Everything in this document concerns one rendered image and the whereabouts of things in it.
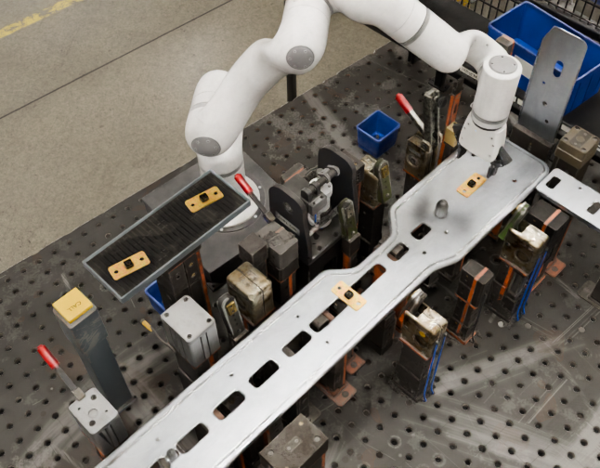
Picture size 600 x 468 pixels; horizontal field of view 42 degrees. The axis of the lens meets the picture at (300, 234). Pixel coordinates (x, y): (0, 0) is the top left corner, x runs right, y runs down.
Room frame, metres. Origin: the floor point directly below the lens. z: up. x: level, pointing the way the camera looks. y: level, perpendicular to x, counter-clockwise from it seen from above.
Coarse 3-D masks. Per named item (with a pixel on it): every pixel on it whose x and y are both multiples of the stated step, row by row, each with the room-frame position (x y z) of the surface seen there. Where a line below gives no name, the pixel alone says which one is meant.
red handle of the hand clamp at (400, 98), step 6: (396, 96) 1.46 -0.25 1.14; (402, 96) 1.46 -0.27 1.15; (402, 102) 1.44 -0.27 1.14; (408, 102) 1.45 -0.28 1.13; (402, 108) 1.44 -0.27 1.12; (408, 108) 1.43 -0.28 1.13; (408, 114) 1.43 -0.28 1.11; (414, 114) 1.42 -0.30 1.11; (414, 120) 1.41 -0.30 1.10; (420, 120) 1.42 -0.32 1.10; (420, 126) 1.40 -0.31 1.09; (432, 138) 1.38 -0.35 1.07; (432, 144) 1.37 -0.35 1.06
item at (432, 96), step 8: (432, 88) 1.41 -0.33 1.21; (424, 96) 1.39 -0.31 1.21; (432, 96) 1.39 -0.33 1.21; (424, 104) 1.38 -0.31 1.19; (432, 104) 1.38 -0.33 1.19; (440, 104) 1.36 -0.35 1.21; (424, 112) 1.38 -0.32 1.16; (432, 112) 1.37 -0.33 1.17; (424, 120) 1.38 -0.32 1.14; (432, 120) 1.39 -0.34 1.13; (424, 128) 1.38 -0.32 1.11; (432, 128) 1.38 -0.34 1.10; (424, 136) 1.37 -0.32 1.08
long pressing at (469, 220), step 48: (432, 192) 1.26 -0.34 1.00; (480, 192) 1.25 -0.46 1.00; (528, 192) 1.25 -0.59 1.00; (432, 240) 1.10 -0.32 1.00; (480, 240) 1.11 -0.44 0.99; (384, 288) 0.97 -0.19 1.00; (288, 336) 0.85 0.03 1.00; (336, 336) 0.85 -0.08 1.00; (192, 384) 0.74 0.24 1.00; (240, 384) 0.73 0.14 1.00; (288, 384) 0.73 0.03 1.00; (144, 432) 0.63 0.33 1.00; (240, 432) 0.63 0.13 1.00
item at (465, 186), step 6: (474, 174) 1.31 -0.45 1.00; (468, 180) 1.29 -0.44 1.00; (474, 180) 1.28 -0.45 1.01; (480, 180) 1.29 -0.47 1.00; (486, 180) 1.29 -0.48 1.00; (462, 186) 1.27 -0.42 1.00; (468, 186) 1.27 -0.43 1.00; (474, 186) 1.27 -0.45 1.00; (480, 186) 1.27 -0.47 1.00; (462, 192) 1.25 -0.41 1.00; (468, 192) 1.25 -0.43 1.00
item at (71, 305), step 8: (64, 296) 0.87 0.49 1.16; (72, 296) 0.87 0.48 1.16; (80, 296) 0.87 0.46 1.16; (56, 304) 0.85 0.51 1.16; (64, 304) 0.85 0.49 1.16; (72, 304) 0.85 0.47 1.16; (80, 304) 0.85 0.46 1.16; (88, 304) 0.85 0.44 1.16; (64, 312) 0.83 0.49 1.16; (72, 312) 0.83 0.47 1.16; (80, 312) 0.83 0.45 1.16; (72, 320) 0.81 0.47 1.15
